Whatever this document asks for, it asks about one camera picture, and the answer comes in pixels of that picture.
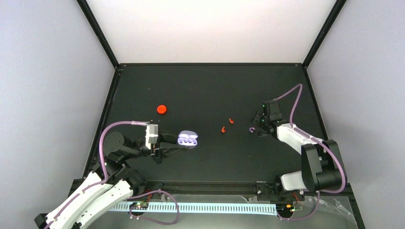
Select lavender earbud charging case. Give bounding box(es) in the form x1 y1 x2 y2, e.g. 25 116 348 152
177 130 198 148

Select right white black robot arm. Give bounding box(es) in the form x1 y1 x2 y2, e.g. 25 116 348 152
251 100 347 200

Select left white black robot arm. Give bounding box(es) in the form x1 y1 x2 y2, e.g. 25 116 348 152
34 130 198 229

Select orange round case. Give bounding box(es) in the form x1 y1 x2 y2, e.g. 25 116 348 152
157 104 167 115

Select left circuit board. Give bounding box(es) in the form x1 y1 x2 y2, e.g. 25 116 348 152
129 202 149 211

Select circuit board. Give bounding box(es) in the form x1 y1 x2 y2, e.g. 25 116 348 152
276 204 302 212
129 202 149 211

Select right circuit board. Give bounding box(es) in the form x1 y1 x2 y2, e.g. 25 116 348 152
276 204 302 212

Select clear plastic sheet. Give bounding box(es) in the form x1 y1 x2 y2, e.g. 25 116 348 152
159 194 356 228

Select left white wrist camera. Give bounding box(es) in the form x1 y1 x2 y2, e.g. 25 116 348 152
145 124 159 149

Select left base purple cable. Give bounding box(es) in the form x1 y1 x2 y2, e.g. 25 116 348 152
126 189 181 225

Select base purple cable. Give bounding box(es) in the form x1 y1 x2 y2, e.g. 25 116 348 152
277 189 320 221
126 189 181 225

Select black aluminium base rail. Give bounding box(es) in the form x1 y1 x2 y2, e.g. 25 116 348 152
133 180 274 196

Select light blue slotted cable duct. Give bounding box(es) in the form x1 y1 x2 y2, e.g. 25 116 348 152
110 202 277 216

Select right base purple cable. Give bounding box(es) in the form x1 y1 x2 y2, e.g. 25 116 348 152
277 189 320 221

